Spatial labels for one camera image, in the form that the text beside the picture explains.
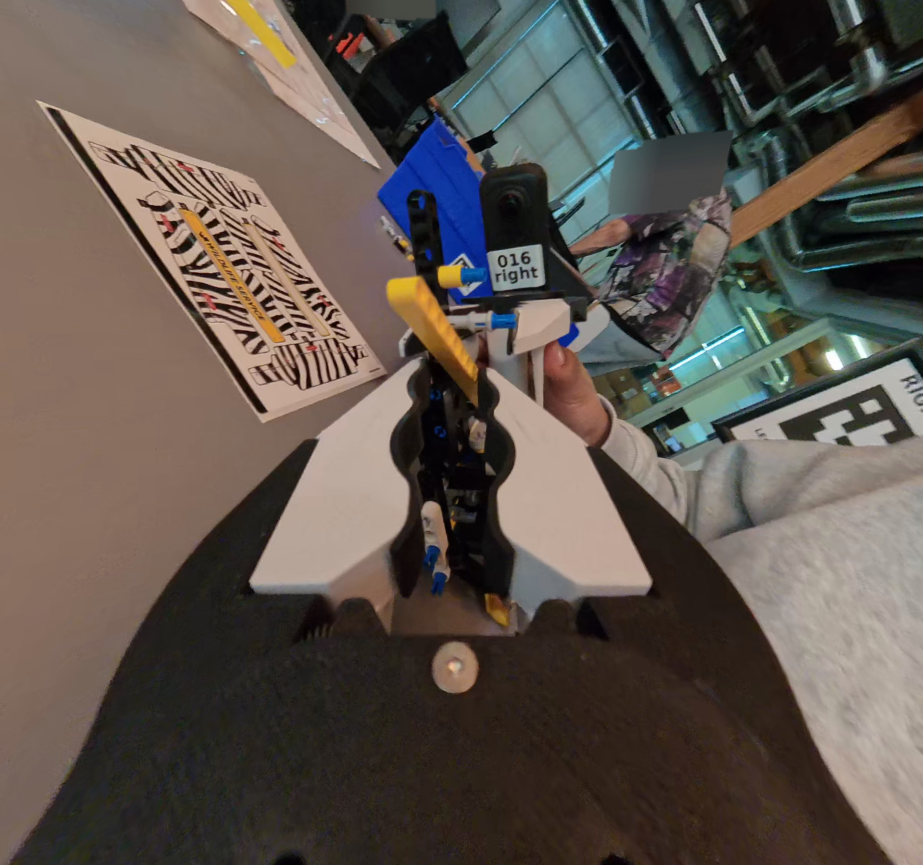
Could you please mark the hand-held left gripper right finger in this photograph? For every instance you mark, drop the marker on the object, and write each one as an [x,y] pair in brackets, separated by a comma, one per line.
[570,511]

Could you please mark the blue plastic bin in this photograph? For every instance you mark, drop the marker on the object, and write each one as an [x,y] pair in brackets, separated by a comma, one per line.
[432,172]

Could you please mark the small loose lego pieces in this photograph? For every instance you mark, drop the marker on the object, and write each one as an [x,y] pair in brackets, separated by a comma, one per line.
[396,237]

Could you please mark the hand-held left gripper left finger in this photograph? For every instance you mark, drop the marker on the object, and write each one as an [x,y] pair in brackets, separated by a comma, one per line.
[339,511]

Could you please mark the yellow and black lego assembly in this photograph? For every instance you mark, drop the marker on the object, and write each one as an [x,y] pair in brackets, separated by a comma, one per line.
[443,331]

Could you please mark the person's right hand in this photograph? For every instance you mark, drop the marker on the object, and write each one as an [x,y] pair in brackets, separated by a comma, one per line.
[573,392]

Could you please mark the white sheet with yellow strip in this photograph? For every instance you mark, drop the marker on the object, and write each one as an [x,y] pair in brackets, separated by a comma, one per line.
[274,50]

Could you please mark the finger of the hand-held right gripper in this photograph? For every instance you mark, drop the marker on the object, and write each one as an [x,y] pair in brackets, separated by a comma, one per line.
[523,346]

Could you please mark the black framed marker sign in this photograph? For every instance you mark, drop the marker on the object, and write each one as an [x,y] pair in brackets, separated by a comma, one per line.
[844,414]

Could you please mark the zebra striped sticker sheet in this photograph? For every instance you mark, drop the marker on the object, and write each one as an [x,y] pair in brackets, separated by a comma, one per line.
[216,259]

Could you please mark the black office chair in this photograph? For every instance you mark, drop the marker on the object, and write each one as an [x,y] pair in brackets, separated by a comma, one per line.
[418,71]

